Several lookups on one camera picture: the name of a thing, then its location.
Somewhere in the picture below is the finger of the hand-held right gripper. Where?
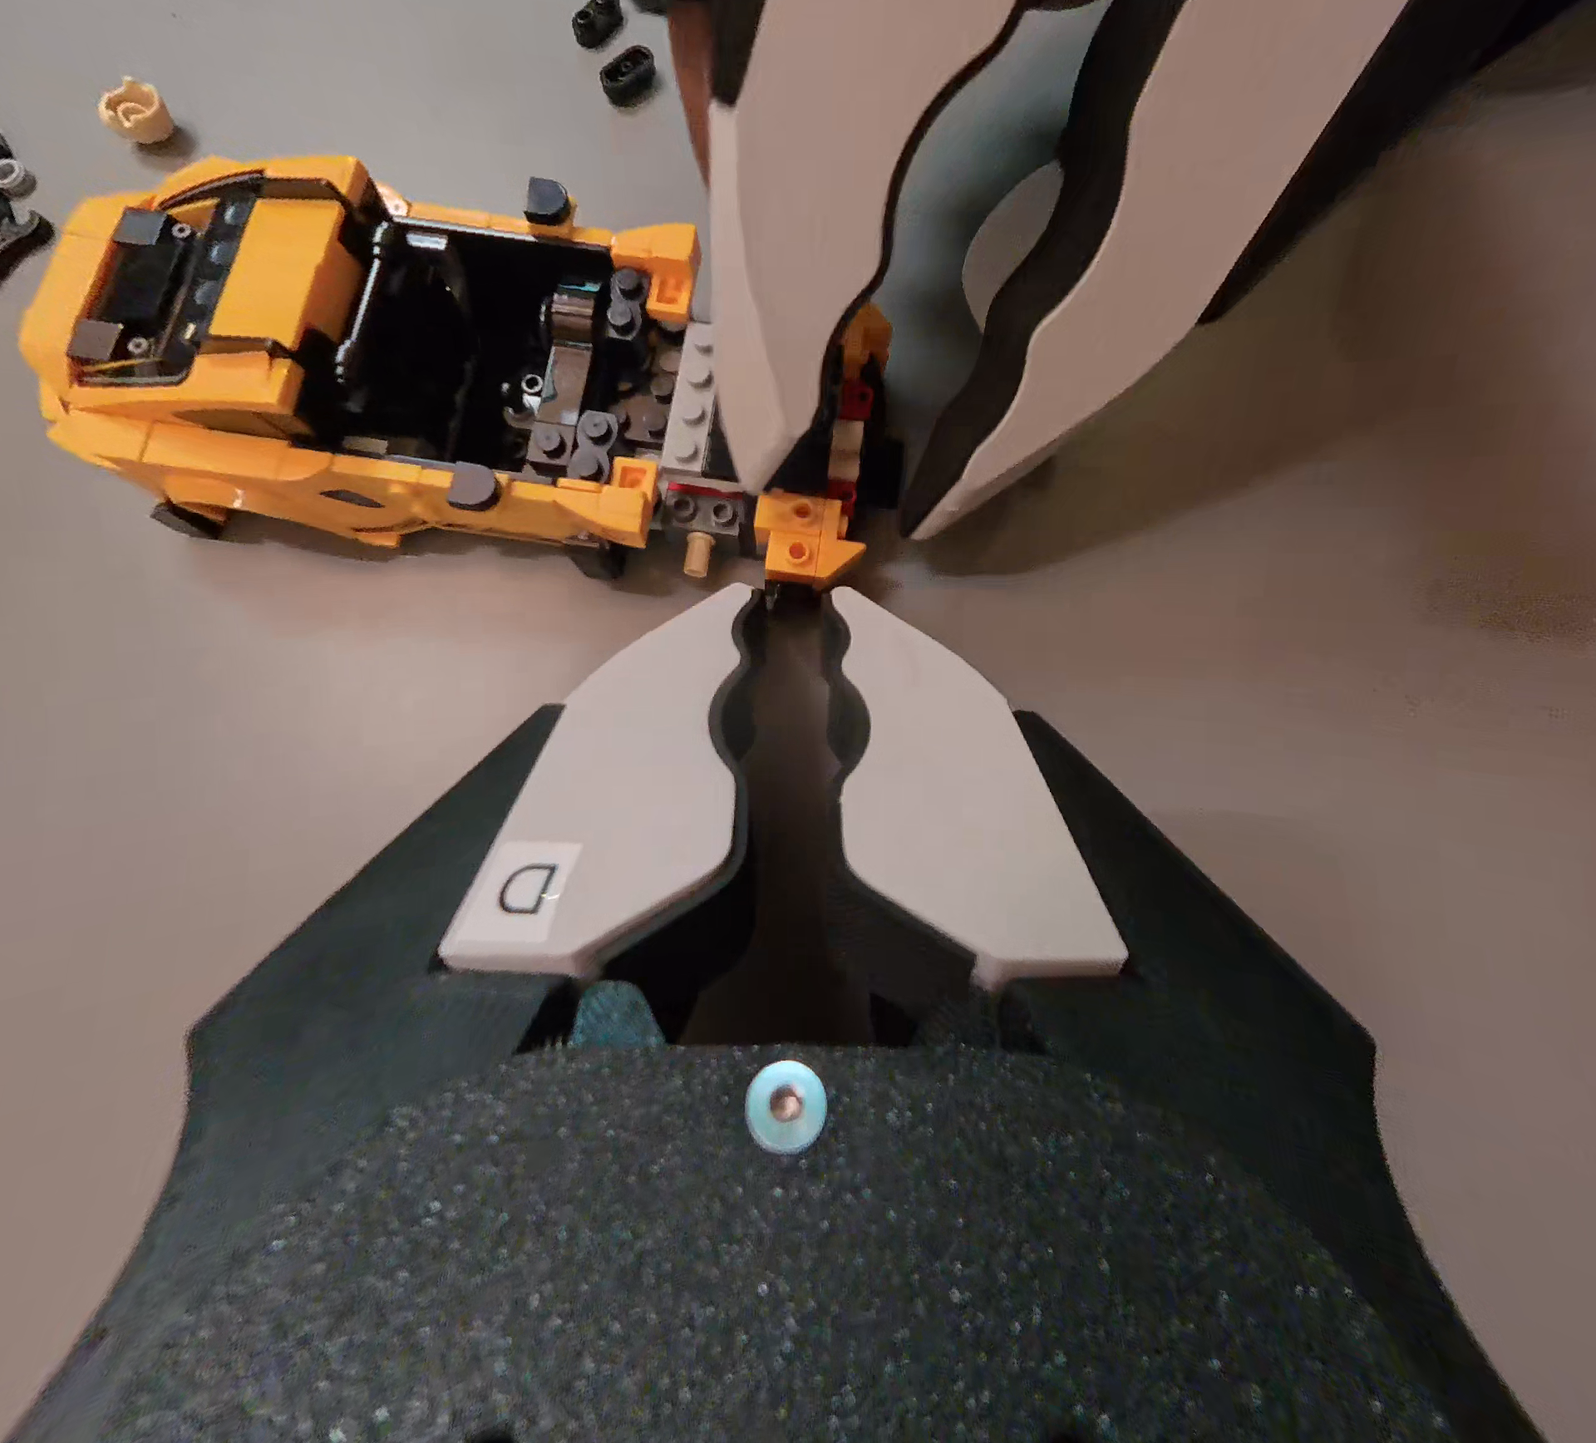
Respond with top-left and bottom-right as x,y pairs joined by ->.
898,0 -> 1437,542
703,0 -> 1075,491

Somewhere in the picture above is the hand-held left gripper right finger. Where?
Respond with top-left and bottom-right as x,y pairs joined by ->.
821,586 -> 1132,996

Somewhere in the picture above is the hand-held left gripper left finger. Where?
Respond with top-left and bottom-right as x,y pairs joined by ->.
435,583 -> 758,980

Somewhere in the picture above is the yellow lego car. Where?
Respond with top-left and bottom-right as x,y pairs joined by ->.
16,152 -> 907,587

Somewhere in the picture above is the tan round lego piece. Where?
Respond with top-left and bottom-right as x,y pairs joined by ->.
96,75 -> 178,148

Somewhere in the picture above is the person's right hand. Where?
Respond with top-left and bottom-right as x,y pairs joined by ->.
606,0 -> 727,193

